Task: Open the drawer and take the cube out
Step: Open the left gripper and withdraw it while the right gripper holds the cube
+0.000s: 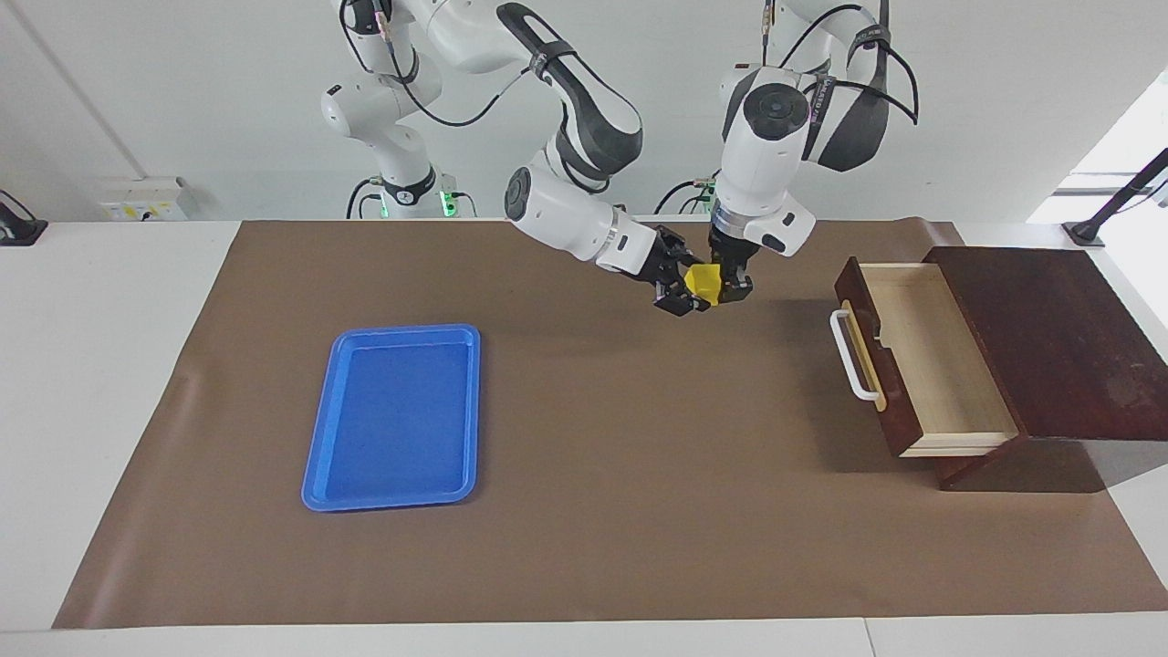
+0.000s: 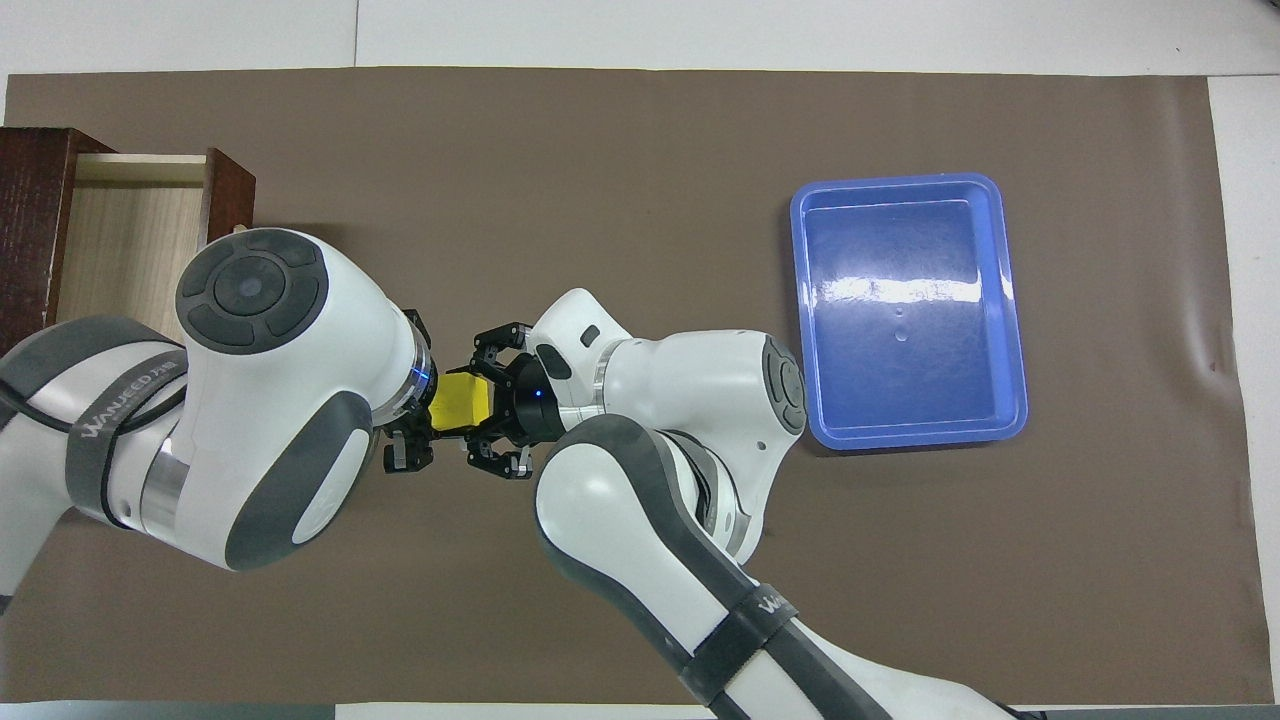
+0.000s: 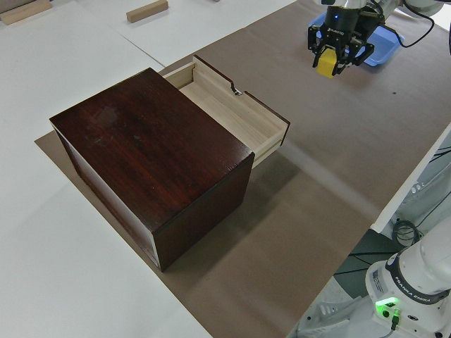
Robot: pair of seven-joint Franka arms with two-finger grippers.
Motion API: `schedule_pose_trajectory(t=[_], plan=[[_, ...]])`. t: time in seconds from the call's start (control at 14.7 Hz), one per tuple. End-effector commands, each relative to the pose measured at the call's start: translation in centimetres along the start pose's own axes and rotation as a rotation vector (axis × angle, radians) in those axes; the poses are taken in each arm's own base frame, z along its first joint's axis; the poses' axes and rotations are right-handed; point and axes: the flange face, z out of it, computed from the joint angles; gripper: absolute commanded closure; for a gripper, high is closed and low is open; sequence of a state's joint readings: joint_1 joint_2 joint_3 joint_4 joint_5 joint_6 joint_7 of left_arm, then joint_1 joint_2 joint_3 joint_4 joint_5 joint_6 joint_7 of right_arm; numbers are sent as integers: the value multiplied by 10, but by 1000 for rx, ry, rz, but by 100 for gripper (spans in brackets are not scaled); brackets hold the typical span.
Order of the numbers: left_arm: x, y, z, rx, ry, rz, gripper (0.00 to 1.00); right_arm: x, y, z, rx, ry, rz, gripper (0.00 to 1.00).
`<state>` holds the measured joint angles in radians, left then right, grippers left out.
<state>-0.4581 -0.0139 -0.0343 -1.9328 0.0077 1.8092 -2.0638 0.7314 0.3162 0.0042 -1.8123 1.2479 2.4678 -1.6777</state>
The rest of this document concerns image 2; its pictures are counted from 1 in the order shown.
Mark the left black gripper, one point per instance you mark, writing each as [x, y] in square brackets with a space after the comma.
[428, 395]

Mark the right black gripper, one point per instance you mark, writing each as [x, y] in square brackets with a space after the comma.
[525, 400]

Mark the yellow cube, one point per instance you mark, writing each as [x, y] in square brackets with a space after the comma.
[460, 402]

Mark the wooden drawer with dark front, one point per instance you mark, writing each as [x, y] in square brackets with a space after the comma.
[130, 230]

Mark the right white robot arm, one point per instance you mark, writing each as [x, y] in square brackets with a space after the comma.
[680, 420]

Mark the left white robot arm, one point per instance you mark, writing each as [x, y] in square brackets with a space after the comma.
[270, 400]

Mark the brown table mat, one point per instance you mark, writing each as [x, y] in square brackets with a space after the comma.
[560, 200]

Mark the blue plastic tray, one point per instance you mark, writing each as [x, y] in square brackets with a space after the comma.
[905, 330]

